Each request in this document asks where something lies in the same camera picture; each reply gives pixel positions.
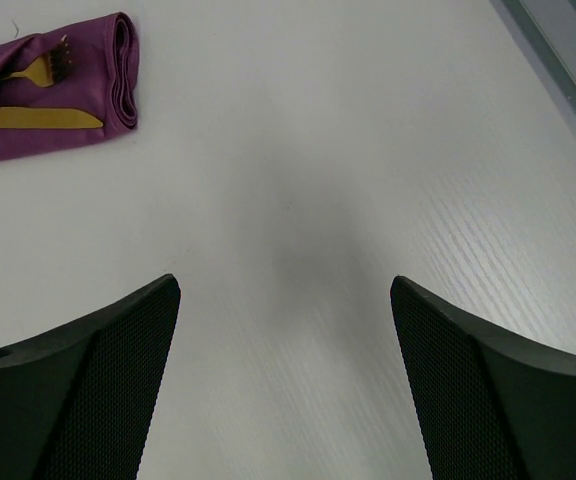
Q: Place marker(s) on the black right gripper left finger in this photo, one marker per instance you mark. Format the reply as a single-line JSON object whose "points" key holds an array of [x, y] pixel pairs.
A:
{"points": [[76, 402]]}

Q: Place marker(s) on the aluminium right side rail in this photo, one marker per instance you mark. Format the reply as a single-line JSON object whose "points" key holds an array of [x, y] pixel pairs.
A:
{"points": [[546, 32]]}

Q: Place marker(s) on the gold fork black handle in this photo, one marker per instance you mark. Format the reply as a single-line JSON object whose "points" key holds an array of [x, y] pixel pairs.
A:
{"points": [[49, 68]]}

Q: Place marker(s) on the gold knife black handle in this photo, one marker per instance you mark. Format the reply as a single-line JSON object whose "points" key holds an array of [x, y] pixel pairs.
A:
{"points": [[46, 118]]}

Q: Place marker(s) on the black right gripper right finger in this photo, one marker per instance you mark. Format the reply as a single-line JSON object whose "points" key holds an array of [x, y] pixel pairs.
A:
{"points": [[491, 404]]}

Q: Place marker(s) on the purple cloth napkin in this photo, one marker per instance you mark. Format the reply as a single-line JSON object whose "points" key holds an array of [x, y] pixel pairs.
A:
{"points": [[102, 81]]}

